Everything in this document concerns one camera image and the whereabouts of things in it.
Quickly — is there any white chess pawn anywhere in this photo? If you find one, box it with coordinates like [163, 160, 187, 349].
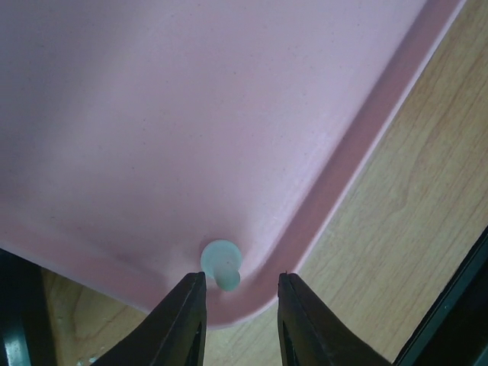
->
[201, 239, 242, 292]

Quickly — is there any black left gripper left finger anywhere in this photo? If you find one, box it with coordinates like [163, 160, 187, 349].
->
[95, 271, 207, 366]

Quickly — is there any black and silver chessboard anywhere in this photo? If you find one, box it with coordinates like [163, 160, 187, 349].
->
[1, 250, 57, 365]

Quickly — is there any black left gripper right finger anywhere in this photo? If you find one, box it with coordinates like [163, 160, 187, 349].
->
[278, 273, 390, 365]

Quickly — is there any pink plastic tray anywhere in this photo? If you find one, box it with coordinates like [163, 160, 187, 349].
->
[1, 1, 463, 328]

